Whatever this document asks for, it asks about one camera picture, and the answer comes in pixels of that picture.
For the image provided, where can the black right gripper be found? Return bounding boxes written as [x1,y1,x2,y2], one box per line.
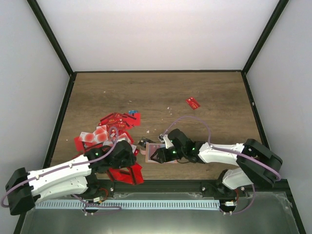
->
[151,146,186,164]

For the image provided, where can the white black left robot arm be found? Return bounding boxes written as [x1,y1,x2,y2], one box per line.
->
[1,140,136,215]

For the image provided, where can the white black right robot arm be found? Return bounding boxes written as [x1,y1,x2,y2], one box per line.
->
[149,129,283,196]

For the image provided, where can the black card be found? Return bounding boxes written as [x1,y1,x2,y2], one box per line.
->
[138,137,155,148]

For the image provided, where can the pile of red cards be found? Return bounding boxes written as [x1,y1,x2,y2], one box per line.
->
[74,112,144,185]

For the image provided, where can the blue card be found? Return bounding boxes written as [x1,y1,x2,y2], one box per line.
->
[128,110,138,115]

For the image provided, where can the lone red VIP card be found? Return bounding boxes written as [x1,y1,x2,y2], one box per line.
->
[186,97,200,110]

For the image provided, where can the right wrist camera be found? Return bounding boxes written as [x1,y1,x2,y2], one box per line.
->
[158,134,174,149]

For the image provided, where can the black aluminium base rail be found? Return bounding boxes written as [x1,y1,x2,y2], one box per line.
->
[70,179,288,198]

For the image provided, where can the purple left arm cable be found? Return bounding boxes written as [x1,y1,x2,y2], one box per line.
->
[0,126,122,216]

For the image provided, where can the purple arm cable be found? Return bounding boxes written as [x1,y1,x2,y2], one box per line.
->
[160,116,281,215]
[0,126,122,216]

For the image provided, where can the black enclosure frame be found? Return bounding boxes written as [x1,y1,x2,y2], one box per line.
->
[12,0,312,234]

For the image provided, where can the light blue slotted cable duct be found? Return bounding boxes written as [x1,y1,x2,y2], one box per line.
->
[36,199,220,211]

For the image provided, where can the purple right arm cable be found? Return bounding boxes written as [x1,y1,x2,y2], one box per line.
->
[160,116,281,215]

